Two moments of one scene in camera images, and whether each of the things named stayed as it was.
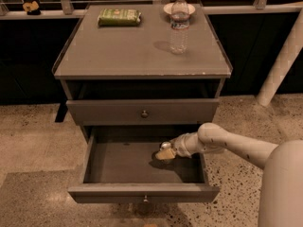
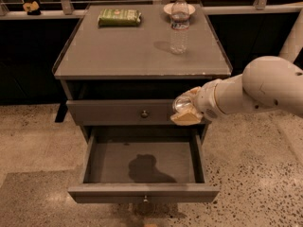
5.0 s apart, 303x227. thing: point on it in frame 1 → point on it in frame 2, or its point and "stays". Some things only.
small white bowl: x=168 y=8 stays
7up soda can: x=165 y=146 → x=182 y=103
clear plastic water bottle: x=180 y=22 stays
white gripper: x=181 y=146 → x=206 y=100
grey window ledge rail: x=8 y=14 stays
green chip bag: x=118 y=17 stays
